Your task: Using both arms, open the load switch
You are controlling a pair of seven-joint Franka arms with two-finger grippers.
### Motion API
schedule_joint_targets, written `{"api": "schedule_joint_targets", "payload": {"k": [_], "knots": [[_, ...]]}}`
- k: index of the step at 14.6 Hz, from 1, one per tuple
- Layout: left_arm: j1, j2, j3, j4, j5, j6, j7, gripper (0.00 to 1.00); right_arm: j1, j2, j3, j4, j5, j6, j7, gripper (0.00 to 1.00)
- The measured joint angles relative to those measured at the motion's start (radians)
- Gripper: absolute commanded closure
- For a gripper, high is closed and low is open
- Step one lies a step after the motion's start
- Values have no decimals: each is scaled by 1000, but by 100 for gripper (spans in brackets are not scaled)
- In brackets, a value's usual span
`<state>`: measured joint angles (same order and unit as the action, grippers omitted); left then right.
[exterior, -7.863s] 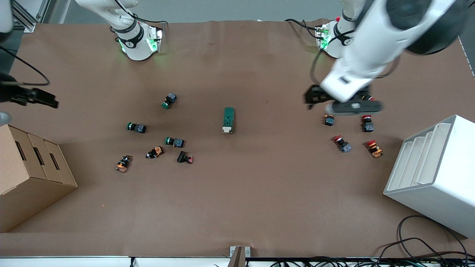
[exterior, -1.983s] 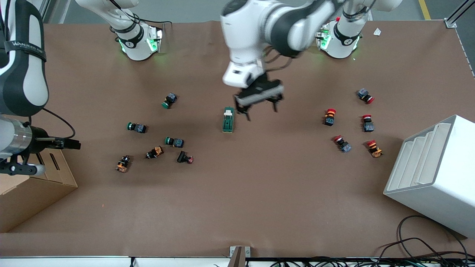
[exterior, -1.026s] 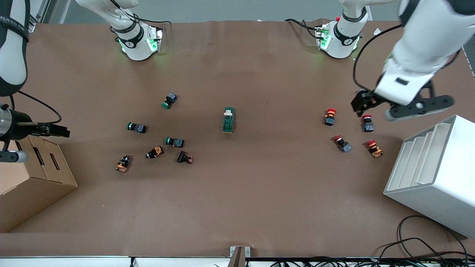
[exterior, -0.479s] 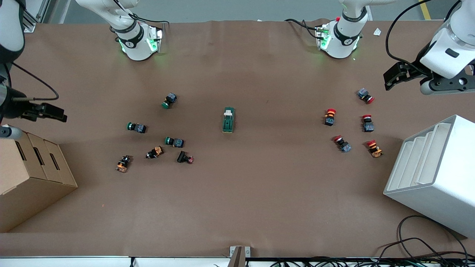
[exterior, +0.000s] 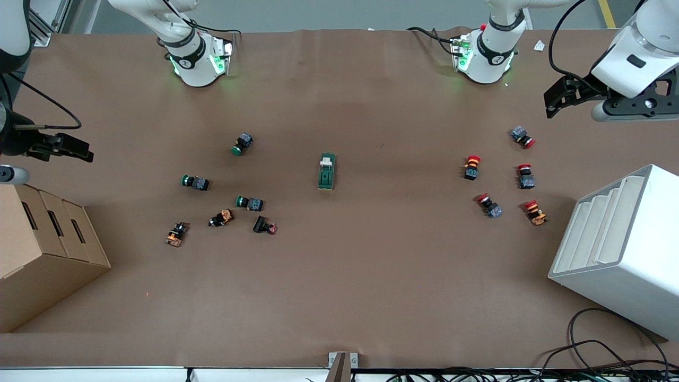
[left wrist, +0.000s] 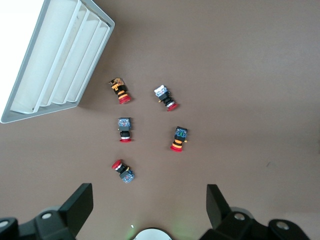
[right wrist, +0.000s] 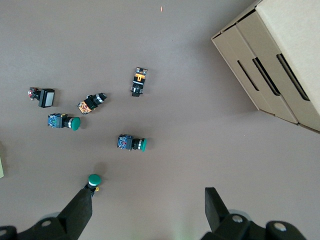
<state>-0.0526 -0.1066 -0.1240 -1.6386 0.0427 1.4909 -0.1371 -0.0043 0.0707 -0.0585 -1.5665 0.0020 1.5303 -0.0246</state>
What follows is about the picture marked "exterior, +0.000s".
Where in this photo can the green push button switch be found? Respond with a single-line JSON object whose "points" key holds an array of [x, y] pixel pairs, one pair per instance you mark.
{"points": [[195, 182], [242, 144], [249, 202]]}

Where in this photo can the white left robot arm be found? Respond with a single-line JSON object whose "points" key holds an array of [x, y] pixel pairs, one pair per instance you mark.
{"points": [[488, 63]]}

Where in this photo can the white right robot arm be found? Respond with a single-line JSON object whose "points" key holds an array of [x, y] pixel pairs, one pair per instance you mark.
{"points": [[196, 69]]}

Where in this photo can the red mushroom button grey block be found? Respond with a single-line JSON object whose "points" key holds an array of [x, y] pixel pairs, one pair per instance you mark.
{"points": [[522, 137], [489, 205], [525, 178]]}

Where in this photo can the brown cardboard box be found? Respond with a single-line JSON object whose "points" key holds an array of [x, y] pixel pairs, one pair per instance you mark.
{"points": [[32, 276]]}

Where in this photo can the black switch red indicator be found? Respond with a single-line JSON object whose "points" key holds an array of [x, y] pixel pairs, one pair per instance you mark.
{"points": [[263, 225]]}

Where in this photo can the white stepped storage bin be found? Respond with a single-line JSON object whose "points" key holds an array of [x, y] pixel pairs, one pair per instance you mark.
{"points": [[626, 276]]}

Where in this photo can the aluminium frame profile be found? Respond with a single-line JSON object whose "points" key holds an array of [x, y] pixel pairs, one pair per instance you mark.
{"points": [[42, 29]]}

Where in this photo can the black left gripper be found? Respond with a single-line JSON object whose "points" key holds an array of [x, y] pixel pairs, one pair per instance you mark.
{"points": [[588, 90]]}

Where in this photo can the black orange selector switch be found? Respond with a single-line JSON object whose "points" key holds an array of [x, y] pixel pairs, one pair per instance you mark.
{"points": [[221, 217], [176, 234]]}

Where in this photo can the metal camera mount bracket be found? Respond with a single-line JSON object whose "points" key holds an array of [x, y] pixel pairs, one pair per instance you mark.
{"points": [[342, 361]]}

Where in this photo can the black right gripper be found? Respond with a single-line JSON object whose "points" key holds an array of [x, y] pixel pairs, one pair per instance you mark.
{"points": [[11, 140]]}

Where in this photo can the red emergency button orange block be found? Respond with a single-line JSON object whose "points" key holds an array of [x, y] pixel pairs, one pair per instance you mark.
{"points": [[535, 212]]}

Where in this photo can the small white paper scrap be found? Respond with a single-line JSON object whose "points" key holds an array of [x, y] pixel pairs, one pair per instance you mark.
{"points": [[539, 45]]}

